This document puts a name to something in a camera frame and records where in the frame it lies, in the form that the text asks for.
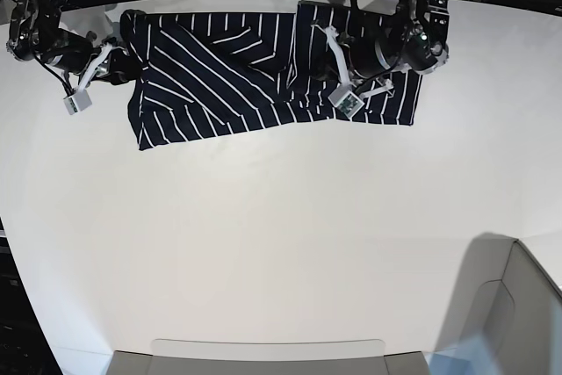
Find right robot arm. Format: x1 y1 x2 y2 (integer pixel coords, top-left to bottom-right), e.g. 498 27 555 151
6 0 140 95

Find white bin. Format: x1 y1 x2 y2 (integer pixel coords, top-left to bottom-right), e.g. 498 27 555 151
107 339 429 374
428 234 561 374

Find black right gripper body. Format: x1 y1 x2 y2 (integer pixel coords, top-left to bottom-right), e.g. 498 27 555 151
39 30 136 85

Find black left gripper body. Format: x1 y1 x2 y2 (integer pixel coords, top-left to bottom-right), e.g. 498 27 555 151
313 32 409 83

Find navy white striped T-shirt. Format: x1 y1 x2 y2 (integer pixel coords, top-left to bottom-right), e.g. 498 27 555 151
119 1 425 152

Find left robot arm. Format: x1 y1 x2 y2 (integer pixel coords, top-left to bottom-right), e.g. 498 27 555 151
335 0 450 87

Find white bin front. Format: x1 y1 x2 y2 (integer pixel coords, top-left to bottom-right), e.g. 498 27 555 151
107 339 429 374

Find white bin right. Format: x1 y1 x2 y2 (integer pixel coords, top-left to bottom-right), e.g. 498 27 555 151
428 234 561 374

